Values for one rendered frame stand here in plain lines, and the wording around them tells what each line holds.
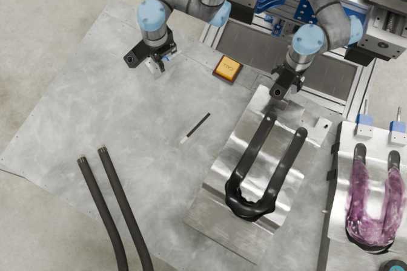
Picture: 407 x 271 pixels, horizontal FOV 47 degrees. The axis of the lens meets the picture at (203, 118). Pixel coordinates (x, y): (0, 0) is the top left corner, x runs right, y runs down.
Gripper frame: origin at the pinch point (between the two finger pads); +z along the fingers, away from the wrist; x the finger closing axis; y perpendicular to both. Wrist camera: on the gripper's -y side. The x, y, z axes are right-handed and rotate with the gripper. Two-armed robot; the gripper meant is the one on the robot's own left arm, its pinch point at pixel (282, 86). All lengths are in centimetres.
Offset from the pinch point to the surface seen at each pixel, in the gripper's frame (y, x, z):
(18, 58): -37, 126, 84
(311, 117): -3.8, -13.5, -1.6
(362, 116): 6.2, -26.4, -2.2
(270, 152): -21.8, -9.3, -3.7
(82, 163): -59, 37, 1
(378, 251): -27, -52, -2
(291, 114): -7.9, -7.6, -4.4
